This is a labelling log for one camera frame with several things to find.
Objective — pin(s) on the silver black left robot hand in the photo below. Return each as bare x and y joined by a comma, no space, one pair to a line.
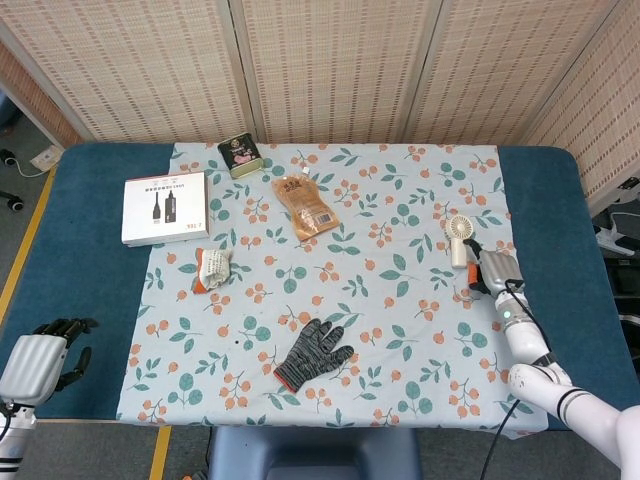
32,365

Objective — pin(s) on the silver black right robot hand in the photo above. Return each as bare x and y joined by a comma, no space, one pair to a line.
497,272

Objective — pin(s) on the white handheld fan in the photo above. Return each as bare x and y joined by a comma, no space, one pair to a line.
458,255

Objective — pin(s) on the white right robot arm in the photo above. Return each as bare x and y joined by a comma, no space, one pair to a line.
525,340

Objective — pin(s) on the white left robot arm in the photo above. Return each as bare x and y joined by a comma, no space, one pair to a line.
12,440

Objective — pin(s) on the white power strip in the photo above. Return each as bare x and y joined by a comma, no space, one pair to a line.
612,237

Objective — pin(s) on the floral printed tablecloth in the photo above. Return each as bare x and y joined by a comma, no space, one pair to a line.
375,300

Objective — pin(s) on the brown snack pouch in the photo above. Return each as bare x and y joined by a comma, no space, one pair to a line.
305,205

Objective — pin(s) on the white cardboard product box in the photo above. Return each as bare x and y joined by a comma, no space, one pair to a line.
165,210

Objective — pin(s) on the crumpled white orange wrapper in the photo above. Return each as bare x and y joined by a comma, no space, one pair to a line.
212,267

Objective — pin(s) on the gray knitted work glove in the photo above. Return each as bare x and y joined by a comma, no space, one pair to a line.
310,355

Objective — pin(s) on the black chair caster base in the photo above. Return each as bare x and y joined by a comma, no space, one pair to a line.
11,160

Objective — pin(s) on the white floor socket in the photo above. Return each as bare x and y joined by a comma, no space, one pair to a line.
44,157

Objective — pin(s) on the woven bamboo folding screen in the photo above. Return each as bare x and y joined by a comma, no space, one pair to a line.
325,65

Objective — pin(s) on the dark green tin can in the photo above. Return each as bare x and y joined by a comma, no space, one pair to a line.
241,156

